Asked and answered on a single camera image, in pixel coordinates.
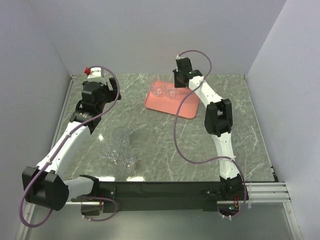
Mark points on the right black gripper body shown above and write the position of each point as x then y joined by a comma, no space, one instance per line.
177,83

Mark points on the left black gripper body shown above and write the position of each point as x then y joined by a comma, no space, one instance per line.
108,95

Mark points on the clear glass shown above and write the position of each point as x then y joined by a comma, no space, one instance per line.
129,163
122,136
157,88
110,151
170,90

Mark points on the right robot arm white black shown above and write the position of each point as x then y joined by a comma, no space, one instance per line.
218,123

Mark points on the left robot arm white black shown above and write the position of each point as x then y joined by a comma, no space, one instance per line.
43,184

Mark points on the pink plastic tray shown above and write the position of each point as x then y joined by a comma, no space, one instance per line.
170,105

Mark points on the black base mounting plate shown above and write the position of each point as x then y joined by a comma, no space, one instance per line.
162,196

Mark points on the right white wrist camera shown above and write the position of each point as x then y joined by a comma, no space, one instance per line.
183,64

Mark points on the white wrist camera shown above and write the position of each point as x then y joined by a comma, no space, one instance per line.
95,74
183,64

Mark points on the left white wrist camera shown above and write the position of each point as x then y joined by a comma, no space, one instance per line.
95,74

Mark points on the aluminium rail frame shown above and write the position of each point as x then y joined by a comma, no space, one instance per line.
258,192

